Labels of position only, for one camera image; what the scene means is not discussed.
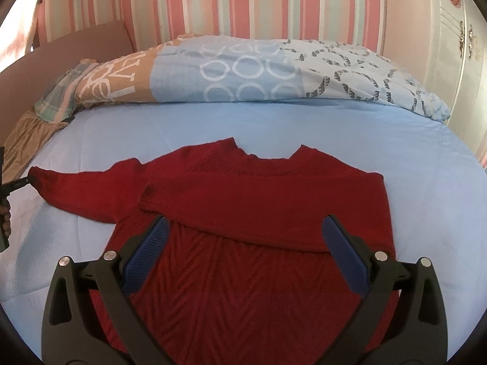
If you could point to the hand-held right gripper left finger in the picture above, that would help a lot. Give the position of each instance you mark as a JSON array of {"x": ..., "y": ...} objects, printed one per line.
[{"x": 150, "y": 247}]

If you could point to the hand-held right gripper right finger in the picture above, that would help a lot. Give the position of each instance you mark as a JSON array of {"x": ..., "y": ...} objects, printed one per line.
[{"x": 342, "y": 251}]

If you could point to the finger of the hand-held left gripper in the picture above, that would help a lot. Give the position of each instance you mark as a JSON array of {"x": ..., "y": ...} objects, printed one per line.
[{"x": 19, "y": 183}]

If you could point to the red knitted sweater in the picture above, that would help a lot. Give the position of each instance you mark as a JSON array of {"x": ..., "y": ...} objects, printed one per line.
[{"x": 247, "y": 205}]

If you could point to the person's left hand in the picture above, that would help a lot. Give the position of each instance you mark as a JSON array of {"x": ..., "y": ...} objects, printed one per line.
[{"x": 5, "y": 222}]

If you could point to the brown cloth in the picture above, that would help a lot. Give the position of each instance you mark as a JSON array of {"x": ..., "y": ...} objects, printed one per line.
[{"x": 26, "y": 137}]

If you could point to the plaid pillow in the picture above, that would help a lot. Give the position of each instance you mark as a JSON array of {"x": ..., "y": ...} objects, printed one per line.
[{"x": 57, "y": 99}]

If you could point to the bed with light blue sheet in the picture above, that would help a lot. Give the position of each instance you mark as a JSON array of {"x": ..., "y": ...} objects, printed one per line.
[{"x": 380, "y": 140}]

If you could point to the pinkish brown headboard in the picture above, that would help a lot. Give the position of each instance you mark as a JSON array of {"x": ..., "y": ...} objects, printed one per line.
[{"x": 76, "y": 45}]

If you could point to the blue and tan patterned duvet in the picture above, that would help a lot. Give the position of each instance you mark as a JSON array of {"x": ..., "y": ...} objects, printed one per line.
[{"x": 228, "y": 72}]

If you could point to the white wardrobe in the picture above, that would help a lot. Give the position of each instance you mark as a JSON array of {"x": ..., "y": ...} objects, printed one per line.
[{"x": 456, "y": 45}]

